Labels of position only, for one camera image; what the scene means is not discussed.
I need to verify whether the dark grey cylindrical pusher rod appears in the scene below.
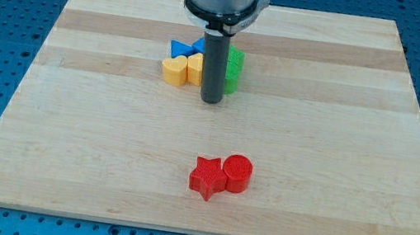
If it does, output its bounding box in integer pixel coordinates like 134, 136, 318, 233
201, 33, 231, 104

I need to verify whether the green block upper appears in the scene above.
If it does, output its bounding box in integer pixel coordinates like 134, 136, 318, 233
228, 45, 245, 70

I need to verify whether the green block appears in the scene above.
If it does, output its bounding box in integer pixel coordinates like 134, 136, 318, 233
228, 45, 245, 70
224, 63, 240, 95

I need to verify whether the yellow block behind rod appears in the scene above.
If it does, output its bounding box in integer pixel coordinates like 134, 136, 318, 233
186, 53, 204, 86

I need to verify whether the green block lower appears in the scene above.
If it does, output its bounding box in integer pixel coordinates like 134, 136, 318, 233
224, 63, 240, 95

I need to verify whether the blue bow-shaped block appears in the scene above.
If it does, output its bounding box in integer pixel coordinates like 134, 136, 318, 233
170, 37, 205, 58

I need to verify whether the yellow heart block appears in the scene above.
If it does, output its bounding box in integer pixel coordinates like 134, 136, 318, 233
162, 55, 188, 87

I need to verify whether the wooden board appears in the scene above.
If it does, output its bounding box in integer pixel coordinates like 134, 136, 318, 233
0, 0, 420, 235

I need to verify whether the red cylinder block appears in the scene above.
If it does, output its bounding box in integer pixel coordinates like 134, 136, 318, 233
222, 154, 253, 194

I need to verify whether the red star block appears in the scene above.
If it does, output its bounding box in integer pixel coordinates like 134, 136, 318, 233
188, 156, 228, 201

